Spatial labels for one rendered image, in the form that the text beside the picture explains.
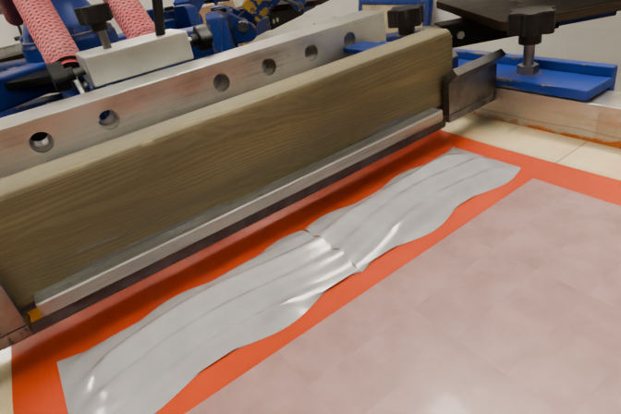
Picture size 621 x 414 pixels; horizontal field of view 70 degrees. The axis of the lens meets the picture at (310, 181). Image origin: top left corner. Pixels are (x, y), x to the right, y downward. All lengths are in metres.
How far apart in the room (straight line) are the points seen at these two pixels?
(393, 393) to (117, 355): 0.16
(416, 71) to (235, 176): 0.19
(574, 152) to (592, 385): 0.24
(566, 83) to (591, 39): 1.96
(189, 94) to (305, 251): 0.29
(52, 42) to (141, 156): 0.49
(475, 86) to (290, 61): 0.25
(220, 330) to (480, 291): 0.16
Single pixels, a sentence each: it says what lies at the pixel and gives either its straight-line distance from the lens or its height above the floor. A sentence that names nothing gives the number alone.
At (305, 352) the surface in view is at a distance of 0.26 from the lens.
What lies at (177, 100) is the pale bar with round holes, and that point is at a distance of 0.55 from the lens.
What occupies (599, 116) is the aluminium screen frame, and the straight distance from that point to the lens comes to 0.45.
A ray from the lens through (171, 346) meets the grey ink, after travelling 0.28.
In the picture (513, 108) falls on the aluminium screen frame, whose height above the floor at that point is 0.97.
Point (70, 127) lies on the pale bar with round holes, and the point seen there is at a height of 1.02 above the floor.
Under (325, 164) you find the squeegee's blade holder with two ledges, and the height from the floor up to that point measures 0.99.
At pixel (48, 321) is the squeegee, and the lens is 0.34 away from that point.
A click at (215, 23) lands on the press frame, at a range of 0.99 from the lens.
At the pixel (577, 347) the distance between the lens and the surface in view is 0.27.
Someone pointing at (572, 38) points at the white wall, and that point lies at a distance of 2.46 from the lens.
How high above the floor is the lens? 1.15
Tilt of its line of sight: 28 degrees down
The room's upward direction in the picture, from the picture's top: 11 degrees counter-clockwise
